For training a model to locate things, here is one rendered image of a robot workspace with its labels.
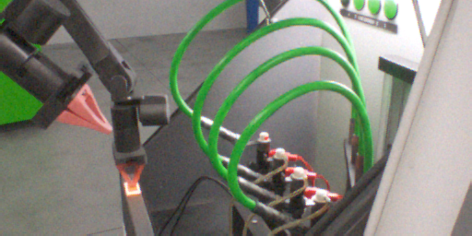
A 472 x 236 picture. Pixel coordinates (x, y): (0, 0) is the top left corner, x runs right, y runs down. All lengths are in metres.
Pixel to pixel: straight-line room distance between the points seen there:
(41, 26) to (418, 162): 0.52
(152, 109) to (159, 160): 0.23
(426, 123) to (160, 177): 0.83
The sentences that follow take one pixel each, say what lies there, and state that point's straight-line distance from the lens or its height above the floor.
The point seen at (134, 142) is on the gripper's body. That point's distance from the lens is 1.14.
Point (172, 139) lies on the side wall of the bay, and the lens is 1.28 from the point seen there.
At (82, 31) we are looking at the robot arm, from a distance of 1.12.
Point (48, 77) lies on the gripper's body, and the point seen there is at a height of 1.33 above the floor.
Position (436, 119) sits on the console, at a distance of 0.61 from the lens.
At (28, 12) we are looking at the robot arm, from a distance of 0.74.
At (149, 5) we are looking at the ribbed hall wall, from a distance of 7.59.
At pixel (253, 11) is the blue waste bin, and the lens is 7.12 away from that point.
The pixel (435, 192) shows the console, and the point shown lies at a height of 1.25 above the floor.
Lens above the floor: 1.53
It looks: 19 degrees down
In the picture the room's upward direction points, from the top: straight up
